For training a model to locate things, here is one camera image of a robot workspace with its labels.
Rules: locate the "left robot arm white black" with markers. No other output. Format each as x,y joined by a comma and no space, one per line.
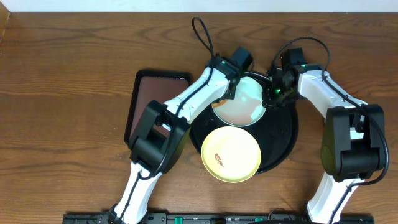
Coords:
162,131

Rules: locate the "black rectangular tray brown liquid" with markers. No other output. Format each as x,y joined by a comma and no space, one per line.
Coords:
153,84

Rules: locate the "round black serving tray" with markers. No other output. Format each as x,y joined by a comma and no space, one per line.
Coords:
276,132

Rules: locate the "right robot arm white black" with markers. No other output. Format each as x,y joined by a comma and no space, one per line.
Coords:
354,151

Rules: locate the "mint green plate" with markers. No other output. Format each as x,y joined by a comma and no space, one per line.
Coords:
246,108

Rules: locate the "orange green scrub sponge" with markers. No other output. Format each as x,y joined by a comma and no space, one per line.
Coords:
222,102

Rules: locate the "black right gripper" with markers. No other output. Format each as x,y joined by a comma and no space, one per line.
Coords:
269,101

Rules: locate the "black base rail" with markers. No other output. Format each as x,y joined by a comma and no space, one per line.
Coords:
163,218

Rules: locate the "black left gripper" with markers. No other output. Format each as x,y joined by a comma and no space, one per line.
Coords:
233,90

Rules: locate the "yellow plate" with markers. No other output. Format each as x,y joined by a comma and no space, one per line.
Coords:
231,154

